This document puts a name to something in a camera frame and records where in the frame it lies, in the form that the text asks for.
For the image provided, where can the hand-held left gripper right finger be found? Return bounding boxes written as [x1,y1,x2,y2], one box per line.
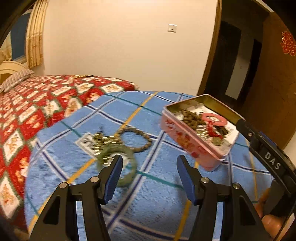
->
[176,155,270,241]

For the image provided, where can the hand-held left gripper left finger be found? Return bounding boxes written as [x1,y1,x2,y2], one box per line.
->
[29,154,123,241]

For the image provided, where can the window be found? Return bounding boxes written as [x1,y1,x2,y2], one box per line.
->
[10,9,31,64]

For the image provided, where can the red patterned bedsheet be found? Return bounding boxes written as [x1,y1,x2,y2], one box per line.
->
[0,75,136,219]

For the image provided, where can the brown bead bracelet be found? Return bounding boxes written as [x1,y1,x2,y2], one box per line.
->
[179,109,207,130]

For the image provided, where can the red tassel charm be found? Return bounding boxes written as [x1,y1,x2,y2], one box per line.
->
[207,122,219,138]

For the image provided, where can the brown strap wristwatch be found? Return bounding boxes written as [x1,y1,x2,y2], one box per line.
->
[214,125,230,137]

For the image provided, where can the pink bangle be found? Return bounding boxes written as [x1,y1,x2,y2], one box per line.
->
[201,112,228,127]

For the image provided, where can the yellow patterned curtain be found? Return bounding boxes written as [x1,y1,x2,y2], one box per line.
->
[25,0,49,69]
[0,35,12,62]

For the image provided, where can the green jade bangle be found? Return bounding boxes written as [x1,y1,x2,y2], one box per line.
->
[96,146,137,187]

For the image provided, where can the person's right hand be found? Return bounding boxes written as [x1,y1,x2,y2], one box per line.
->
[253,188,285,240]

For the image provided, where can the wooden bead bracelet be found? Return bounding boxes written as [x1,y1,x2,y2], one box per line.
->
[116,128,153,153]

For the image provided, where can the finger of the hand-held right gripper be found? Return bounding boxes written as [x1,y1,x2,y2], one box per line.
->
[235,118,263,150]

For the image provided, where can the wooden door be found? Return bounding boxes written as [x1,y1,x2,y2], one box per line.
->
[240,9,296,149]

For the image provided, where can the cream headboard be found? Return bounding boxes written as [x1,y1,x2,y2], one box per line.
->
[0,61,29,81]

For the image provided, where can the blue plaid blanket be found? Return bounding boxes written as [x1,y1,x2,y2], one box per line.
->
[24,91,278,240]

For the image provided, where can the gold bead necklace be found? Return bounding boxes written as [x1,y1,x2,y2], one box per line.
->
[91,133,123,163]

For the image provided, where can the pink tin box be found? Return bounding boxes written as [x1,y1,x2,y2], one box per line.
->
[161,94,246,172]

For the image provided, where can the red paper door decoration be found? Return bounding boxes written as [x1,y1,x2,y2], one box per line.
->
[280,31,296,56]

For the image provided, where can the striped pillow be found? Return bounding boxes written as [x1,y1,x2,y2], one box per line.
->
[0,69,35,93]

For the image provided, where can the wooden door frame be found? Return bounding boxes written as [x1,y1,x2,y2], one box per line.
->
[198,0,222,95]

